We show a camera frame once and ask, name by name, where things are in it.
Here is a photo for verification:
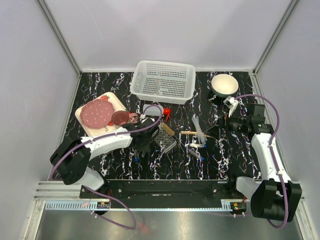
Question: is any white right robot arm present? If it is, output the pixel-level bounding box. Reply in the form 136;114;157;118
218;104;302;223

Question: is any white wash bottle red cap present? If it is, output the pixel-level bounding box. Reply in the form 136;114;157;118
142;104;171;117

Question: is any translucent pink mug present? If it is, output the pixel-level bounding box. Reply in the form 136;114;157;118
111;110;138;126

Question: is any clear plastic pipettes bundle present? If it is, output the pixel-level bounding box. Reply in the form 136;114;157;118
192;114;207;145

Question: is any slotted cable duct rail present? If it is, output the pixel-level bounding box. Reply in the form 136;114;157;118
45;200;111;211

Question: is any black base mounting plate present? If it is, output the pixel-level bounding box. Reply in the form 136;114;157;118
79;179;253;209

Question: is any wooden stick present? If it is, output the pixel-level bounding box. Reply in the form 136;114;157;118
180;131;213;138

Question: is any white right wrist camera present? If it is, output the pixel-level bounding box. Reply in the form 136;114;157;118
223;96;239;118

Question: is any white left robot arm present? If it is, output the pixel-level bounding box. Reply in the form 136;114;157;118
50;117;160;198

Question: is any blue cap test tube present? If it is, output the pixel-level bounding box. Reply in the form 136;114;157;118
187;148;204;162
189;143;207;148
134;149;139;163

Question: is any cream and green bowl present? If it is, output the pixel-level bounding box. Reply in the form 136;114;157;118
211;74;239;98

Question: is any clear acrylic tube rack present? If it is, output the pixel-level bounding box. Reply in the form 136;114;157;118
152;126;177;153

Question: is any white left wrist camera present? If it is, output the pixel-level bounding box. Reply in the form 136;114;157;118
140;114;155;126

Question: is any pink polka dot plate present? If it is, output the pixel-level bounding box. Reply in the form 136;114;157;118
79;99;115;129

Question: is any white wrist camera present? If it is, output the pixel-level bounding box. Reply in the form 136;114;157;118
223;96;239;118
140;114;155;126

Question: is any strawberry print white tray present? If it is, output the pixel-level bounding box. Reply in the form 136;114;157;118
75;92;127;137

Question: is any white perforated plastic basket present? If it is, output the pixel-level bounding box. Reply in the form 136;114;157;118
130;60;196;105

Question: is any brown bristle tube brush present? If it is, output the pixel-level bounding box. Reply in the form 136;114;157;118
161;122;186;149

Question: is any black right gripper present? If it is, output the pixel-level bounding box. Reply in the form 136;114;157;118
204;107;250;141

